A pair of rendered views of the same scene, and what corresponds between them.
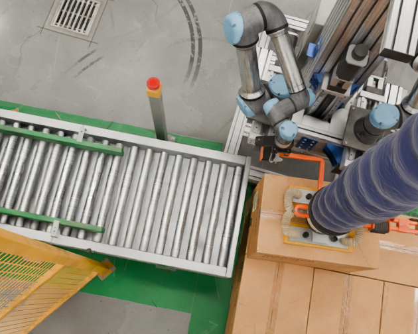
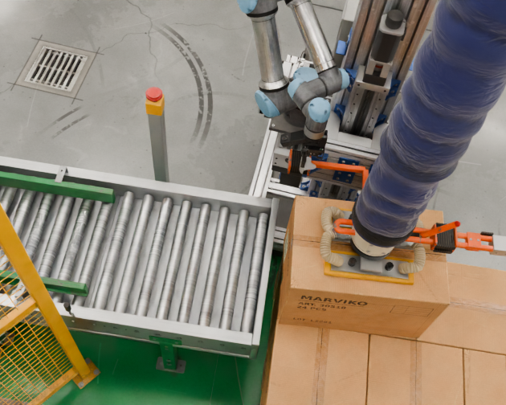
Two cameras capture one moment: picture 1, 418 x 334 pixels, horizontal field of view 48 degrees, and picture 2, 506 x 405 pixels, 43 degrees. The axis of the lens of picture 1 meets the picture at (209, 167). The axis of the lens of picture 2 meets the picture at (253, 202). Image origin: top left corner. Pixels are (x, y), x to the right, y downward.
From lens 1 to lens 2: 0.72 m
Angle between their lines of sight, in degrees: 15
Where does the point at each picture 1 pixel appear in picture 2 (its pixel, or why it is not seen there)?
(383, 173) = (426, 68)
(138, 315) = not seen: outside the picture
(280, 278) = (326, 348)
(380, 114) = not seen: hidden behind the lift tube
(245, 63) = (263, 39)
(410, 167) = (450, 32)
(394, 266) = (474, 329)
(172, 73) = (176, 132)
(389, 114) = not seen: hidden behind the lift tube
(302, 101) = (333, 79)
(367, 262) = (434, 296)
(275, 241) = (314, 274)
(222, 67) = (238, 124)
